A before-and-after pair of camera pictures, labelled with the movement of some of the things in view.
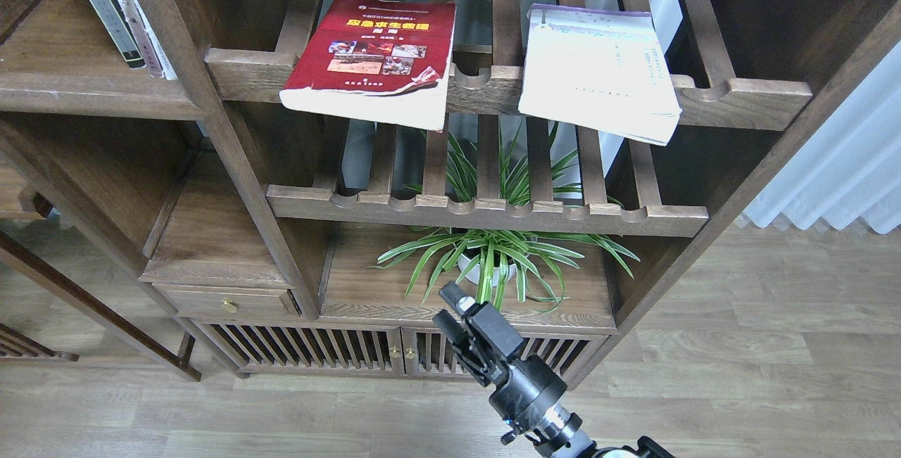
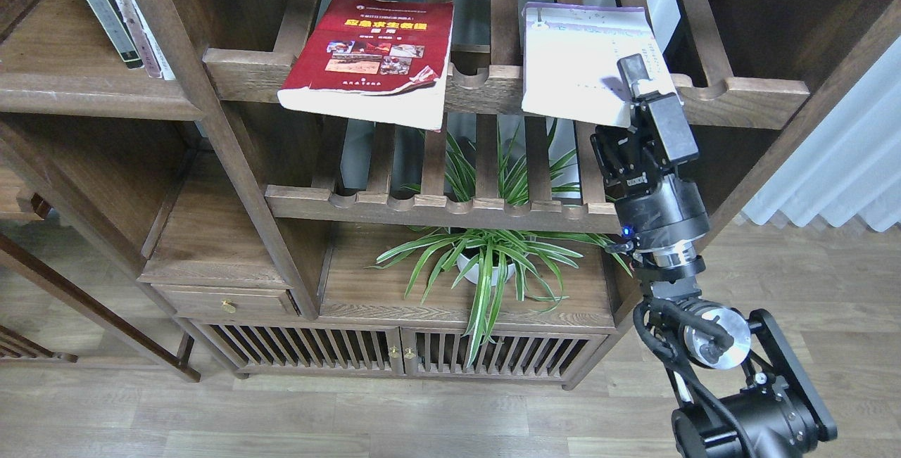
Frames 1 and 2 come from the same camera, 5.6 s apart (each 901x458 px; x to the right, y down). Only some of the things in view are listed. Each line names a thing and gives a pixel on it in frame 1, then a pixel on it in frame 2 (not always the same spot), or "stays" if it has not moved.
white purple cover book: (602, 68) stays
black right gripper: (530, 390) to (660, 214)
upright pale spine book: (155, 63) stays
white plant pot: (473, 276) stays
